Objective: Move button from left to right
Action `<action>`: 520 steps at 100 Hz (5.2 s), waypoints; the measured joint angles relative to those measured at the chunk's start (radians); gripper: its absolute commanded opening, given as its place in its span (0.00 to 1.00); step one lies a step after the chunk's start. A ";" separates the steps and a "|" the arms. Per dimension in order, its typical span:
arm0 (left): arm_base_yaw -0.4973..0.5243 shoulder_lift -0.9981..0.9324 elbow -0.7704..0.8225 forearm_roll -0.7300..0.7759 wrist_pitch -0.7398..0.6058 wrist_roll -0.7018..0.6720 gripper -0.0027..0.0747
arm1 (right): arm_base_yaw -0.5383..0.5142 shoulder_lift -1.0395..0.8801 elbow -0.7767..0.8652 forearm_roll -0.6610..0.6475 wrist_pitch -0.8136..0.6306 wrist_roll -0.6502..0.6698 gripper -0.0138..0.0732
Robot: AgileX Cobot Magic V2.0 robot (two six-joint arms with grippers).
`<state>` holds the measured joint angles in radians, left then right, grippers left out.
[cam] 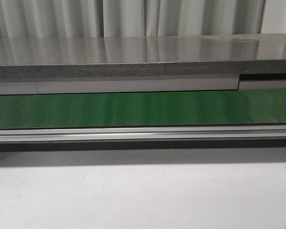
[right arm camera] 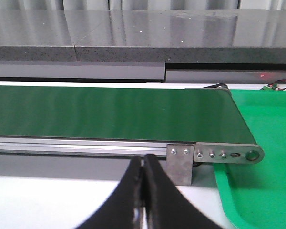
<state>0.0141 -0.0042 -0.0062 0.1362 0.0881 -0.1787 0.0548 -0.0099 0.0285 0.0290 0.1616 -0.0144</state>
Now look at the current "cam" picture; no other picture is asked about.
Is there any grey stone countertop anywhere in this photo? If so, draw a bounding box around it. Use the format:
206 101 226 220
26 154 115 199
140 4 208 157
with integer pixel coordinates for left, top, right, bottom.
0 34 286 81

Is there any grey cabinet front panel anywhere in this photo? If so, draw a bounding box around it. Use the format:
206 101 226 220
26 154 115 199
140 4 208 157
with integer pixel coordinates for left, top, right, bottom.
0 73 286 95

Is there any green conveyor belt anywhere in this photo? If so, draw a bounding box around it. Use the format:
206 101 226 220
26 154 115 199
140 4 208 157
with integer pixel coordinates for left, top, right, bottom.
0 89 286 129

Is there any white pleated curtain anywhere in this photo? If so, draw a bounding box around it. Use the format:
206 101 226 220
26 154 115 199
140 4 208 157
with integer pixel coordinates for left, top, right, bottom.
0 0 286 38

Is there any aluminium conveyor frame rail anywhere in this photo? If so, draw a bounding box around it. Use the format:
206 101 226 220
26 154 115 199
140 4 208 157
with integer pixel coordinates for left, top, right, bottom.
0 125 286 143

